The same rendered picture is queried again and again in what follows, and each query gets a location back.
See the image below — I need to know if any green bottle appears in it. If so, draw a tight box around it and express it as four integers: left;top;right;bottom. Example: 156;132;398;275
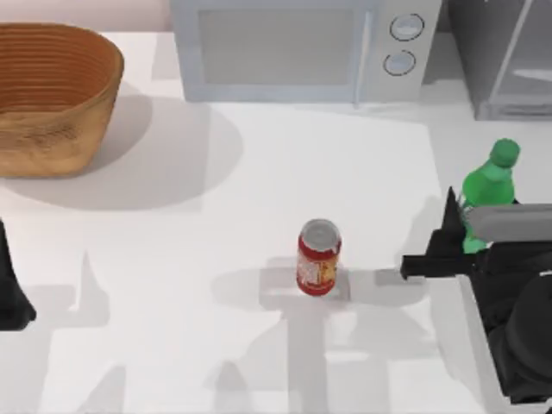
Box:
459;137;522;255

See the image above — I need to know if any red and white can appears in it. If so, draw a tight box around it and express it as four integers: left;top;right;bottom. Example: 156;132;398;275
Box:
296;217;343;298

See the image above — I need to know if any pale microwave oven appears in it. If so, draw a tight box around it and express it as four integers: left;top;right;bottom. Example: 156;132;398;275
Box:
169;0;443;110

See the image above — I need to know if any grey cabinet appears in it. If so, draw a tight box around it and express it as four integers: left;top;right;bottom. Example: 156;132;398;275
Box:
447;0;552;122

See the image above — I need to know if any round microwave knob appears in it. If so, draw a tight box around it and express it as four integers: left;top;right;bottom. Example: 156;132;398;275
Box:
382;48;417;79
389;12;426;44

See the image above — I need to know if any microwave door with window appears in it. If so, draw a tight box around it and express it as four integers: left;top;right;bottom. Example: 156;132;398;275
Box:
171;0;367;104

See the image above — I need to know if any brown wooden basket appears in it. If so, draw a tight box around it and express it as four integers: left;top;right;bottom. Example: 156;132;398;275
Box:
0;22;126;179

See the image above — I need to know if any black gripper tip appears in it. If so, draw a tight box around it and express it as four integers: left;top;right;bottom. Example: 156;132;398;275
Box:
0;218;38;333

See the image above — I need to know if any pale microwave door handle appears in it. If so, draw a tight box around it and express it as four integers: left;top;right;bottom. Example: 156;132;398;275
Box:
352;9;374;110

